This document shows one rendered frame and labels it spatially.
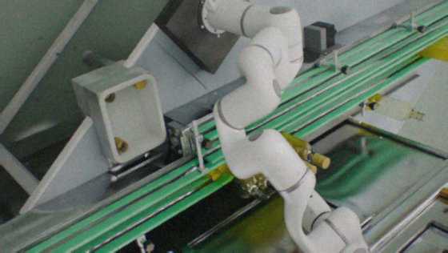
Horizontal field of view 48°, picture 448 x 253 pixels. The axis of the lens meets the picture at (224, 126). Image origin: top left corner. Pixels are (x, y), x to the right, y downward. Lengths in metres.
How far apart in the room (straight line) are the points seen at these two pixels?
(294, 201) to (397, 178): 0.71
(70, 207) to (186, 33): 0.58
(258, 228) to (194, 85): 0.49
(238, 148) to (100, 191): 0.51
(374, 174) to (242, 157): 0.78
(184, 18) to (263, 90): 0.49
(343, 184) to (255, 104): 0.72
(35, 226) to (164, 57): 0.59
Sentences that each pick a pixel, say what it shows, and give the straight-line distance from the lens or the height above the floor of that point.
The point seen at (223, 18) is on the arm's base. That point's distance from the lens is 1.46.
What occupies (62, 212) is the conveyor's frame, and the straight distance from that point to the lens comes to 1.44.
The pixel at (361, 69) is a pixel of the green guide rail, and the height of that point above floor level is 0.92.
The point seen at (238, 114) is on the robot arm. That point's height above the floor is 1.23.
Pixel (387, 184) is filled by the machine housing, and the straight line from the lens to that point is 1.74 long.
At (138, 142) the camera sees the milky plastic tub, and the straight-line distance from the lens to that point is 1.51.
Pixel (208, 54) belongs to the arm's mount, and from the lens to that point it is 1.56.
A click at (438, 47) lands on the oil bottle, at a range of 2.28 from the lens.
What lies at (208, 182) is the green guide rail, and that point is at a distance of 1.56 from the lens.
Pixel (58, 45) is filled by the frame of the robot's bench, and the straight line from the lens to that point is 1.99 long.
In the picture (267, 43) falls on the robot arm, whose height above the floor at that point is 1.17.
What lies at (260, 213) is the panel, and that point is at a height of 1.06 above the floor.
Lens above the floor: 1.99
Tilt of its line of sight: 45 degrees down
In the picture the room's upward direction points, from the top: 115 degrees clockwise
